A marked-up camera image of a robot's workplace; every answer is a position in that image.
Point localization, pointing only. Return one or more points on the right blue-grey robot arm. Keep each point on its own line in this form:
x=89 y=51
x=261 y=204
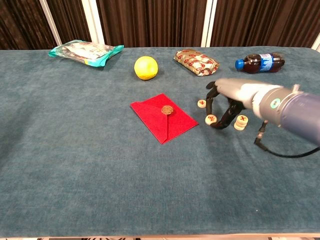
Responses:
x=295 y=110

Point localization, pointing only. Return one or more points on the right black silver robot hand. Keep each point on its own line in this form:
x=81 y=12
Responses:
x=232 y=88

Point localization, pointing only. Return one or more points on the slim grey metal pole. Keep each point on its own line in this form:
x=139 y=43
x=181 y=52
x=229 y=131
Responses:
x=51 y=22

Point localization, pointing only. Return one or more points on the teal clear snack bag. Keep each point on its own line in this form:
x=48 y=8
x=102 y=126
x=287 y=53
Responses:
x=85 y=53

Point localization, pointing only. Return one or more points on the yellow lemon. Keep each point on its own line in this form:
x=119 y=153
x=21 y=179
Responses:
x=146 y=68

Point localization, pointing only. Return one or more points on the teal table cloth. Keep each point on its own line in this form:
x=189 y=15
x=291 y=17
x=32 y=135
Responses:
x=75 y=162

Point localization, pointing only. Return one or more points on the cola bottle with blue cap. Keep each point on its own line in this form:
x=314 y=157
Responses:
x=260 y=63

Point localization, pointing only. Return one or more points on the white frame pole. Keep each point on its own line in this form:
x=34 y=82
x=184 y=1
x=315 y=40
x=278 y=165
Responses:
x=93 y=22
x=317 y=42
x=209 y=22

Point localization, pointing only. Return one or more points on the dark brown curtain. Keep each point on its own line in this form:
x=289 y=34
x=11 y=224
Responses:
x=155 y=22

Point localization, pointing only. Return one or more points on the gold red snack packet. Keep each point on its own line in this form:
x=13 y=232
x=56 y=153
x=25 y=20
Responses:
x=197 y=62

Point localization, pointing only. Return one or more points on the red envelope with wax seal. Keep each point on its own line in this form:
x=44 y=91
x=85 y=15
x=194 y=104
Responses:
x=162 y=122

